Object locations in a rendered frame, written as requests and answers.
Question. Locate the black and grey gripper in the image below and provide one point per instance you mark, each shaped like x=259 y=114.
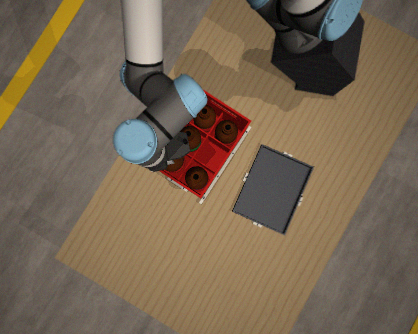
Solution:
x=177 y=148

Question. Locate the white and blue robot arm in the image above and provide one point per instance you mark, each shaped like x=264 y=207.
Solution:
x=173 y=104

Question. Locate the red divided crate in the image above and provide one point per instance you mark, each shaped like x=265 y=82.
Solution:
x=212 y=153

